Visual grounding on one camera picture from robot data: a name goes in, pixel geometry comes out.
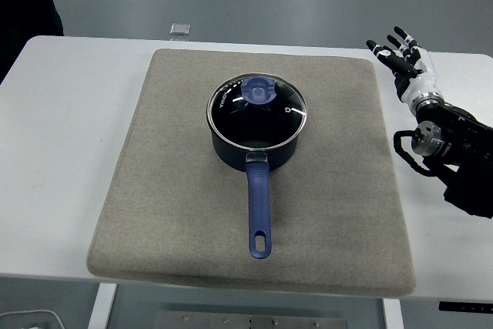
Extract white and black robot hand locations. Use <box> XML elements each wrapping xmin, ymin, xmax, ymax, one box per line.
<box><xmin>365</xmin><ymin>26</ymin><xmax>441</xmax><ymax>106</ymax></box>

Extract glass lid with blue knob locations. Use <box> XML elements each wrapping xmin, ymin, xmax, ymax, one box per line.
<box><xmin>206</xmin><ymin>73</ymin><xmax>310</xmax><ymax>151</ymax></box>

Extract black table control panel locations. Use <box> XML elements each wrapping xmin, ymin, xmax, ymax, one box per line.
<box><xmin>438</xmin><ymin>300</ymin><xmax>493</xmax><ymax>313</ymax></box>

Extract white table leg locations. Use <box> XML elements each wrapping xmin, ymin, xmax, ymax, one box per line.
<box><xmin>382</xmin><ymin>298</ymin><xmax>404</xmax><ymax>329</ymax></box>
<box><xmin>87</xmin><ymin>283</ymin><xmax>118</xmax><ymax>329</ymax></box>

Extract small silver floor plate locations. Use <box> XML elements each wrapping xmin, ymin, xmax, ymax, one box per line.
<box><xmin>169</xmin><ymin>22</ymin><xmax>193</xmax><ymax>36</ymax></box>

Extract beige fabric mat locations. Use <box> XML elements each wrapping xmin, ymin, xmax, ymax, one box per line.
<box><xmin>86</xmin><ymin>48</ymin><xmax>417</xmax><ymax>299</ymax></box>

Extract person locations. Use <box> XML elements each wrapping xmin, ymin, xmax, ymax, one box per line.
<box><xmin>0</xmin><ymin>0</ymin><xmax>65</xmax><ymax>83</ymax></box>

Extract dark saucepan with blue handle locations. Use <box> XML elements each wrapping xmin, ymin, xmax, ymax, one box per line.
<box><xmin>207</xmin><ymin>112</ymin><xmax>307</xmax><ymax>260</ymax></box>

